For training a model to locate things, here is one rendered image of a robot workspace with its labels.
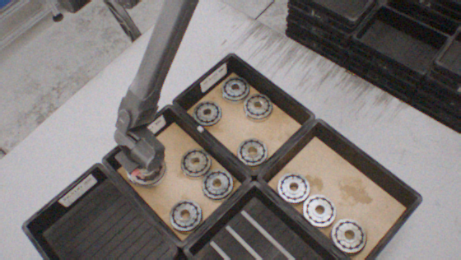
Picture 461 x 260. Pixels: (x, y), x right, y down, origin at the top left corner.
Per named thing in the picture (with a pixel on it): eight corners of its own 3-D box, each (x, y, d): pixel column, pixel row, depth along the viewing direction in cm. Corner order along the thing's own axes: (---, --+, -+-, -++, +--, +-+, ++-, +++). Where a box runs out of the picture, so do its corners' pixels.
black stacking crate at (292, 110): (176, 118, 147) (170, 102, 137) (233, 71, 156) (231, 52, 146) (254, 190, 132) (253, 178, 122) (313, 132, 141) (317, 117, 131)
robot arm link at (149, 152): (146, 99, 96) (120, 106, 89) (181, 126, 93) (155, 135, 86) (134, 138, 102) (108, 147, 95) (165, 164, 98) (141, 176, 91)
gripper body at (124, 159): (161, 150, 105) (155, 137, 99) (131, 175, 103) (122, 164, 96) (146, 134, 108) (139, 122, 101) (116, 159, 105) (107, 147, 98)
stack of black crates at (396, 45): (339, 76, 231) (351, 36, 202) (365, 44, 241) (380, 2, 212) (402, 112, 218) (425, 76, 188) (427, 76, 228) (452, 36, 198)
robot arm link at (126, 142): (124, 117, 95) (107, 134, 93) (144, 133, 93) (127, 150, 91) (132, 130, 101) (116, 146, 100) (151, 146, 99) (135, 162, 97)
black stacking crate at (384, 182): (255, 191, 132) (255, 178, 122) (314, 133, 141) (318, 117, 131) (352, 280, 117) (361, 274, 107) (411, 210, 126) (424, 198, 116)
